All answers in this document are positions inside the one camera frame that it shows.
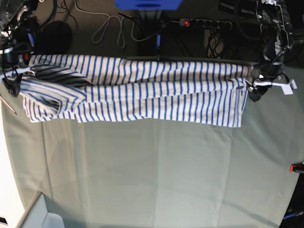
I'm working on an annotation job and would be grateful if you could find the red black right clamp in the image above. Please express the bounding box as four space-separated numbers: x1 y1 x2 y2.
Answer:
289 162 304 174

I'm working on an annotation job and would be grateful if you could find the blue plastic box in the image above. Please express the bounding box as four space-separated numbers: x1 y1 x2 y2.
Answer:
115 0 182 10

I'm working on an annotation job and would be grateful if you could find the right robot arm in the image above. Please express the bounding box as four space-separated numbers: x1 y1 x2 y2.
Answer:
0 0 57 97

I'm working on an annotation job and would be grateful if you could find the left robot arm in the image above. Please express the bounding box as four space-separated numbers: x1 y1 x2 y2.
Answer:
246 0 297 102

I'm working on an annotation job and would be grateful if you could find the black round stand base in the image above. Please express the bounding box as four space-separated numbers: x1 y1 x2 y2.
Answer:
35 21 73 54

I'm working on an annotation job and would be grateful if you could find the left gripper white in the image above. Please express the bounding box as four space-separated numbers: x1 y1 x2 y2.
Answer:
246 69 297 102

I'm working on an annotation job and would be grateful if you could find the light grey plastic bin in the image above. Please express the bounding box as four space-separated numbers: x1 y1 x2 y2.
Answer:
16 191 65 228

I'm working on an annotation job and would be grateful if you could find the black power strip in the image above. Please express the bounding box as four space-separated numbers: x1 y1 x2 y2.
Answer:
179 19 233 30

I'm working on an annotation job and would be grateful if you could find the blue white striped t-shirt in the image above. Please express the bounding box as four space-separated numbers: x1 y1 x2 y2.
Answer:
20 55 251 128

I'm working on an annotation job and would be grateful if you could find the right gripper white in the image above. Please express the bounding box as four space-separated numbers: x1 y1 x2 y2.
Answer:
1 66 36 97

